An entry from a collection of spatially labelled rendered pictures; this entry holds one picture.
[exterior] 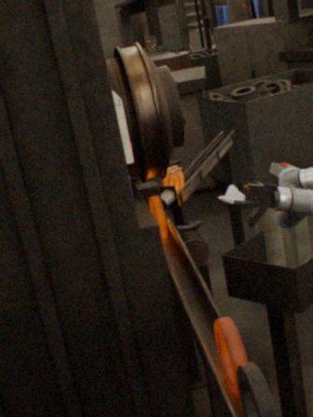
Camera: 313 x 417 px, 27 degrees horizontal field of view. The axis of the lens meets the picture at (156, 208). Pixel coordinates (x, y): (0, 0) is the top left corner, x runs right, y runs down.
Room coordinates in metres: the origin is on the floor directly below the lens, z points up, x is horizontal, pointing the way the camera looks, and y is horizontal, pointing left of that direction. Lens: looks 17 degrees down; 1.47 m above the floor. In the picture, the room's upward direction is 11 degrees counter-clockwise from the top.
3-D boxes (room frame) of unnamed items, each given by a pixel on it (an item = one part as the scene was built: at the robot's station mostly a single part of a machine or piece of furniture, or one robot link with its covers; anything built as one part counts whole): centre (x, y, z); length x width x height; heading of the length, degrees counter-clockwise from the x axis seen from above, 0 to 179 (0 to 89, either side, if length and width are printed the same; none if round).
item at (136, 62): (2.26, -0.01, 1.11); 0.47 x 0.06 x 0.47; 6
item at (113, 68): (2.25, 0.07, 1.12); 0.47 x 0.10 x 0.47; 6
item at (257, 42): (6.54, -1.38, 0.55); 1.10 x 0.53 x 1.10; 26
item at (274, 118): (4.84, -1.01, 0.39); 1.03 x 0.83 x 0.77; 111
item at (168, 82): (2.27, -0.11, 1.11); 0.28 x 0.06 x 0.28; 6
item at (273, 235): (2.96, -0.51, 0.26); 0.12 x 0.12 x 0.52
